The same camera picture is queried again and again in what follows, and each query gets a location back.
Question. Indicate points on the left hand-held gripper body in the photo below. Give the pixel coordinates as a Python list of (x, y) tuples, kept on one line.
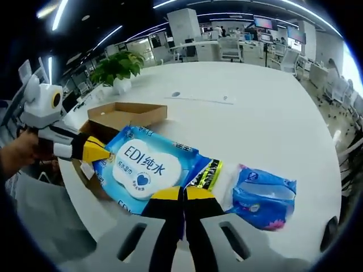
[(42, 109)]

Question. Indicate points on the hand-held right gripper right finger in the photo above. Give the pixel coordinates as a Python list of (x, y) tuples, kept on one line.
[(198, 221)]

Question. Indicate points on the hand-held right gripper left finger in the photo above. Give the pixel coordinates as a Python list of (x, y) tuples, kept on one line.
[(167, 221)]

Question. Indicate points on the green black foil packet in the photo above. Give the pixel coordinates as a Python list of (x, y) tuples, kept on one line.
[(208, 175)]

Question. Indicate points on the blue white wet wipes pack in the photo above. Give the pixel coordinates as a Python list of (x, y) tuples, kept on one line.
[(147, 167)]

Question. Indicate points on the brown cardboard shoe box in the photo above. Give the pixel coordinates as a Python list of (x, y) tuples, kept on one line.
[(136, 117)]

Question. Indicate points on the blue soft tissue pack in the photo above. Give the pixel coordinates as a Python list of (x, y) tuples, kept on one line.
[(261, 198)]

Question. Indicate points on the person's left hand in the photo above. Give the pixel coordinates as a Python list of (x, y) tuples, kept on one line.
[(32, 148)]

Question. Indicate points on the white paper tag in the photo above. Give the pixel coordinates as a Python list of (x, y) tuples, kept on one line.
[(87, 170)]

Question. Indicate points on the green potted plant white pot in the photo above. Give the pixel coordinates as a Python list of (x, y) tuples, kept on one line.
[(119, 66)]

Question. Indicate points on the grey table grommet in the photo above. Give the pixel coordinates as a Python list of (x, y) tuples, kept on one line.
[(176, 93)]

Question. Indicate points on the black tripod stand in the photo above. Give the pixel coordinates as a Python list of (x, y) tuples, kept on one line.
[(268, 55)]

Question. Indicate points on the wall monitor screen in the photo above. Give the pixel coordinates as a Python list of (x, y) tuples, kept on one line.
[(264, 22), (296, 34)]

